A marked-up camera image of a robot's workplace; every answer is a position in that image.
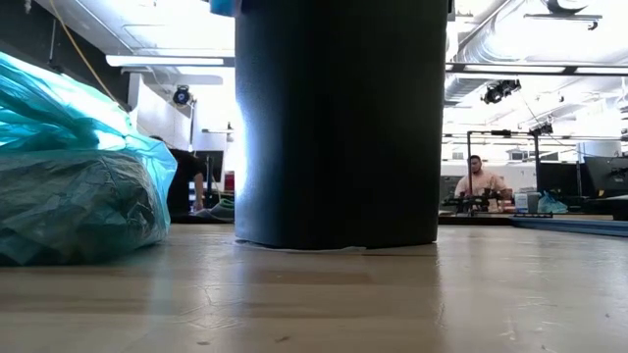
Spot black trash bin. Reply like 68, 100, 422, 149
234, 0, 450, 252

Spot teal plastic bin liner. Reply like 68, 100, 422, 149
0, 51, 179, 267

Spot small teal bag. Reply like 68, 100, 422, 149
537, 190, 569, 215

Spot black computer monitor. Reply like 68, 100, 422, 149
582, 155, 628, 198
195, 149, 226, 185

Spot person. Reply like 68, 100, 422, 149
453, 154, 512, 201
149, 135, 206, 217

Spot black round spotlight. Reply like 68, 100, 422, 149
171, 84, 193, 108

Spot ceiling spotlight rig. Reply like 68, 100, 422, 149
482, 77, 522, 105

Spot white container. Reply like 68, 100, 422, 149
513, 191, 541, 215

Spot black overhead rig frame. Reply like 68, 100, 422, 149
465, 128, 542, 197

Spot silver ventilation duct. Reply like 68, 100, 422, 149
444, 0, 558, 105

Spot yellow hanging cable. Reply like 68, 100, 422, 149
46, 0, 122, 107

